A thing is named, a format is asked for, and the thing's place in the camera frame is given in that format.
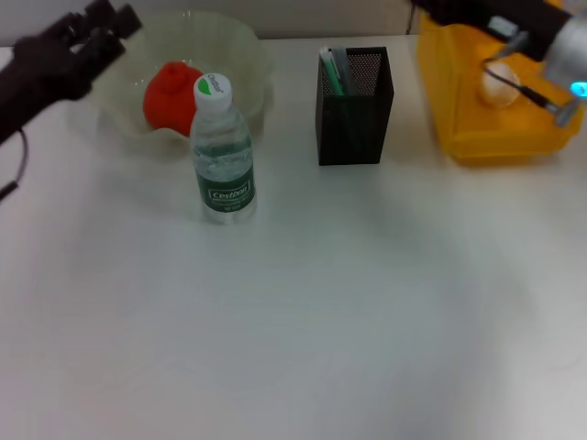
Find yellow plastic storage bin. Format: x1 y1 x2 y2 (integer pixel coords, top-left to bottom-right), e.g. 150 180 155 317
415 8 587 166

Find black mesh pen holder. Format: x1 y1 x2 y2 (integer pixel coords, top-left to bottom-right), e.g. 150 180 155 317
315 45 395 167

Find green utility knife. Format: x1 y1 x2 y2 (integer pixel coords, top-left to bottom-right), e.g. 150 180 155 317
319 45 346 98

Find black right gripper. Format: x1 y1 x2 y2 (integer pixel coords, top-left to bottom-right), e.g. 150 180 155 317
410 0 572 61

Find grey marker pen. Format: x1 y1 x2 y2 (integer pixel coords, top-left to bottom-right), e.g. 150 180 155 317
330 45 361 97

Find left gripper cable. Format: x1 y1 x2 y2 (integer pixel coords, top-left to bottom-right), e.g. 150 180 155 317
0 127 31 203

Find red orange fruit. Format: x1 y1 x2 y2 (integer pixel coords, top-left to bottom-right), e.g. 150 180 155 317
142 61 205 138

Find clear green label water bottle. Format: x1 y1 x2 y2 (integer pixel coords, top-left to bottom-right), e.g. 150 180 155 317
189 71 258 226

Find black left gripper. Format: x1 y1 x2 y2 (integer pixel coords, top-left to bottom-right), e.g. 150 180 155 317
0 0 143 144

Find white paper ball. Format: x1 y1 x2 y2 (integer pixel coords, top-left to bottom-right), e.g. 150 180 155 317
479 59 524 109

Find translucent wavy fruit plate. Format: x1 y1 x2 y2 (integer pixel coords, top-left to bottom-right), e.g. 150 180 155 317
91 9 275 148

